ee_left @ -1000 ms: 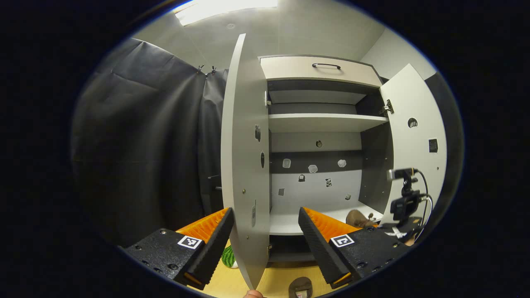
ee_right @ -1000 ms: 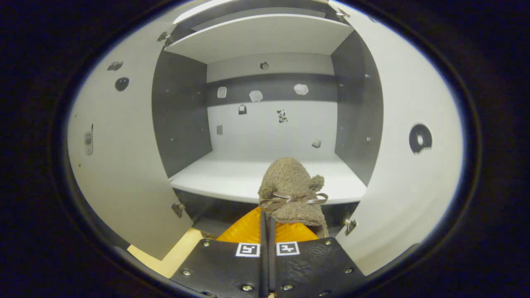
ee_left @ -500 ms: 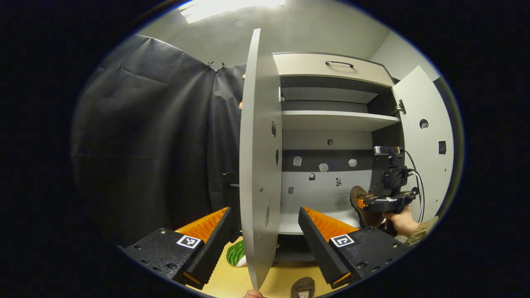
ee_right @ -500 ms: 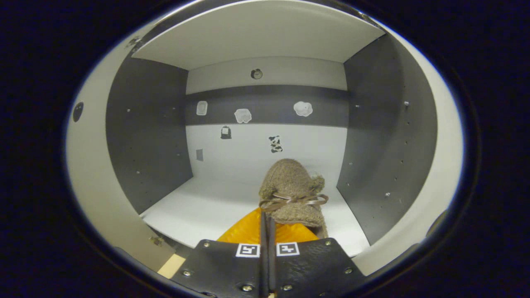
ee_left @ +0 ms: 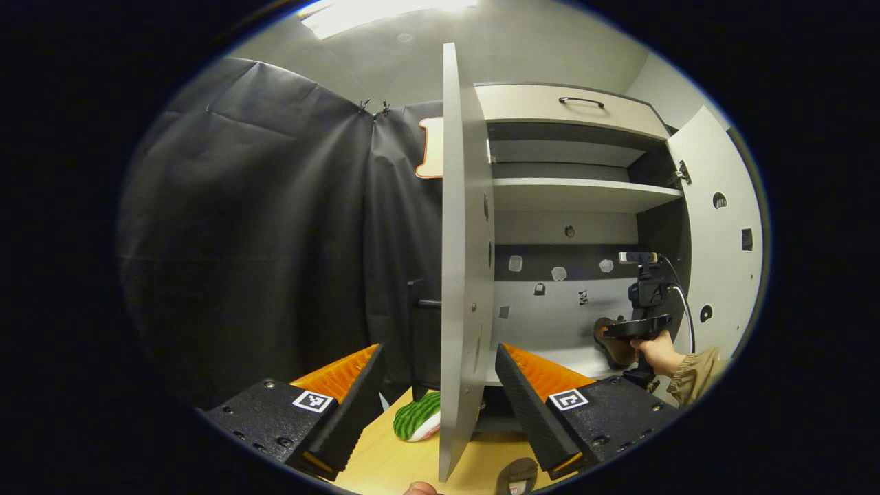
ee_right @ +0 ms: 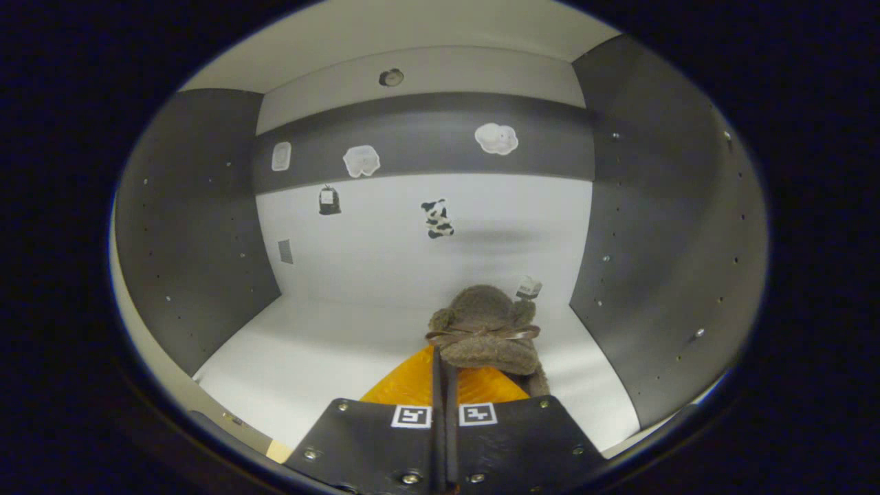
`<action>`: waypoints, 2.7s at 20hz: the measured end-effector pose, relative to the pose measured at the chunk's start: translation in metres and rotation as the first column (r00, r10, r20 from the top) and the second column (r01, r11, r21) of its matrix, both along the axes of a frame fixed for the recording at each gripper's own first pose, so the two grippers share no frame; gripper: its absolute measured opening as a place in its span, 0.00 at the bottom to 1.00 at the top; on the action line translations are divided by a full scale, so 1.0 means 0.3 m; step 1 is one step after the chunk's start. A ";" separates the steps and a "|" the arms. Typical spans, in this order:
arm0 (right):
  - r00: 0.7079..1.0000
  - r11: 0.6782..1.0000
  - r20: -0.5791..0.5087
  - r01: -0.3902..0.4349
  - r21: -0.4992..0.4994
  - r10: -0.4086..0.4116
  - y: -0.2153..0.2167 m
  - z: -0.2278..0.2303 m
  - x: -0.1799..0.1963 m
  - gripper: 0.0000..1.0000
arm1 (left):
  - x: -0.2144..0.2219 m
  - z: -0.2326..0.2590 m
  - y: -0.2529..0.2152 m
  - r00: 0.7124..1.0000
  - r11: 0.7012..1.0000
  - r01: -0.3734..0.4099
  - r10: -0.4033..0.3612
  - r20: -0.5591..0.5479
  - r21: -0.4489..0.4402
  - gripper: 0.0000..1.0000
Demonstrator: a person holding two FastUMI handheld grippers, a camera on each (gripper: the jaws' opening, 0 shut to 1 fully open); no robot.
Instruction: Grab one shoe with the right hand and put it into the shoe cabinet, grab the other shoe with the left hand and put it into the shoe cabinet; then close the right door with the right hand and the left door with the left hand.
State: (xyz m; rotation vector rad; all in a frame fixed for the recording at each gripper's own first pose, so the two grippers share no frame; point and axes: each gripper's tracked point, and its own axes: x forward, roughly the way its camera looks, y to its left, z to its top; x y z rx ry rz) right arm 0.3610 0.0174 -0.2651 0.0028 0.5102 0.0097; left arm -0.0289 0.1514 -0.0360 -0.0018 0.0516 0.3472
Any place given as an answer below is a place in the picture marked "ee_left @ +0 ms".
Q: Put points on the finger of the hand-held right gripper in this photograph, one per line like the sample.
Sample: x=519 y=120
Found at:
x=639 y=326

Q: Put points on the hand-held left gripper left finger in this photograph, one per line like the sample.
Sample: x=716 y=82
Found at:
x=354 y=412

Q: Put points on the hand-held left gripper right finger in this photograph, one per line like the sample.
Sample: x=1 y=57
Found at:
x=529 y=412

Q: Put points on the brown fuzzy shoe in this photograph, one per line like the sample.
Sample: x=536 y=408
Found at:
x=517 y=474
x=615 y=350

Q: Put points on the white shoe cabinet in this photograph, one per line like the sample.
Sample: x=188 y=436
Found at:
x=550 y=330

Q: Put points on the white cabinet drawer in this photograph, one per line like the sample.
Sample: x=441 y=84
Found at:
x=536 y=103

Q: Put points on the green striped watermelon toy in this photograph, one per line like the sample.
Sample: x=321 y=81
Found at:
x=416 y=418

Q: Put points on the black metal rack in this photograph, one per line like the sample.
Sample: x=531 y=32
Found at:
x=414 y=330

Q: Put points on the black backdrop cloth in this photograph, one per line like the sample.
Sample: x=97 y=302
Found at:
x=261 y=240

